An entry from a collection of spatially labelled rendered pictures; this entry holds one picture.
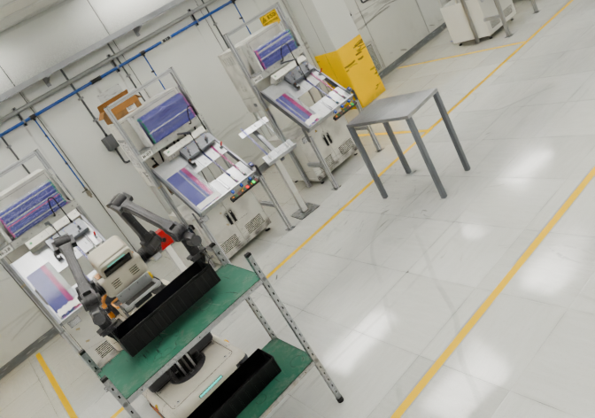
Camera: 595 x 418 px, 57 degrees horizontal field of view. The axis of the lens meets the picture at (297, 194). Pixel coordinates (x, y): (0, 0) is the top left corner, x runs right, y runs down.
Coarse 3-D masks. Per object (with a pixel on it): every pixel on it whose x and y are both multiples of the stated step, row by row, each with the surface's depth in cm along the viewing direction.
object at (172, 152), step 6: (192, 132) 541; (198, 132) 542; (204, 132) 543; (186, 138) 537; (192, 138) 537; (174, 144) 532; (180, 144) 532; (186, 144) 533; (168, 150) 528; (174, 150) 528; (168, 156) 523; (174, 156) 531
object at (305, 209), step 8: (280, 160) 550; (280, 168) 551; (288, 176) 556; (288, 184) 557; (296, 192) 562; (296, 200) 566; (304, 208) 569; (312, 208) 568; (296, 216) 571; (304, 216) 561
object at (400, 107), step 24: (408, 96) 467; (432, 96) 447; (360, 120) 473; (384, 120) 448; (408, 120) 430; (360, 144) 488; (456, 144) 468; (408, 168) 528; (432, 168) 446; (384, 192) 507
